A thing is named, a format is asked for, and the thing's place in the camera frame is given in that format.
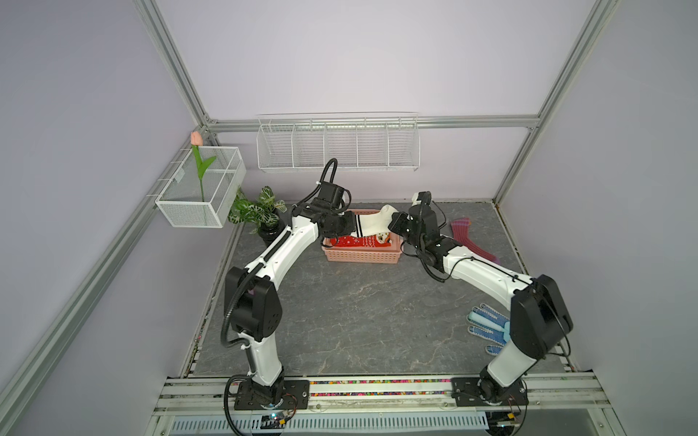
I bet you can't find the purple striped sock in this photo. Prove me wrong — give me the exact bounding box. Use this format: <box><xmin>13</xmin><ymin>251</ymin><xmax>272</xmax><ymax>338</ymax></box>
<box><xmin>450</xmin><ymin>217</ymin><xmax>500</xmax><ymax>265</ymax></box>

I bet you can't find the red christmas sock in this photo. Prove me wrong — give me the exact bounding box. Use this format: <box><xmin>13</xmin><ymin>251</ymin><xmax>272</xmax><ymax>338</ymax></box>
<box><xmin>325</xmin><ymin>233</ymin><xmax>391</xmax><ymax>249</ymax></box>

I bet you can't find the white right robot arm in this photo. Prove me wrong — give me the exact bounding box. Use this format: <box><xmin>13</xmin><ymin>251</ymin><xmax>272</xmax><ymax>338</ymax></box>
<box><xmin>388</xmin><ymin>201</ymin><xmax>574</xmax><ymax>405</ymax></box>

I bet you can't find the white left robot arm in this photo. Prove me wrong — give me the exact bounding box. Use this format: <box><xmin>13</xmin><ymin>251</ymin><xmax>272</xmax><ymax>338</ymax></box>
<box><xmin>219</xmin><ymin>182</ymin><xmax>356</xmax><ymax>408</ymax></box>

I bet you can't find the pink plastic basket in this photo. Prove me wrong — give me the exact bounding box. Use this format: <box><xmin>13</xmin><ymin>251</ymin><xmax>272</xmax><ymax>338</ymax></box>
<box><xmin>322</xmin><ymin>232</ymin><xmax>403</xmax><ymax>265</ymax></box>

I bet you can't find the potted green plant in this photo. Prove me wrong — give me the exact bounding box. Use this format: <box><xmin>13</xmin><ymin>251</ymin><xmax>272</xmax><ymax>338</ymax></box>
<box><xmin>227</xmin><ymin>186</ymin><xmax>287</xmax><ymax>246</ymax></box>

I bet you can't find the pink artificial tulip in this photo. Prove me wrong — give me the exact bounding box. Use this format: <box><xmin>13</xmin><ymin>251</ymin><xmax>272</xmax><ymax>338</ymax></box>
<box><xmin>190</xmin><ymin>131</ymin><xmax>216</xmax><ymax>202</ymax></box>

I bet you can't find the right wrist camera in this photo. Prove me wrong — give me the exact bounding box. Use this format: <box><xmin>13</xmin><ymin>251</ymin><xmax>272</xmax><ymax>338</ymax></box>
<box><xmin>412</xmin><ymin>191</ymin><xmax>432</xmax><ymax>205</ymax></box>

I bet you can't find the white wire wall shelf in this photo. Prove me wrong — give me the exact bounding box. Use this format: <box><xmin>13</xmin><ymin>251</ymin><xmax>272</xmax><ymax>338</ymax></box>
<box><xmin>256</xmin><ymin>112</ymin><xmax>421</xmax><ymax>173</ymax></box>

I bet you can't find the white mesh wall box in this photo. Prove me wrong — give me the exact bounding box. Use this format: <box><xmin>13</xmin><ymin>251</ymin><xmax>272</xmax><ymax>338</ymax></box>
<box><xmin>155</xmin><ymin>146</ymin><xmax>246</xmax><ymax>229</ymax></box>

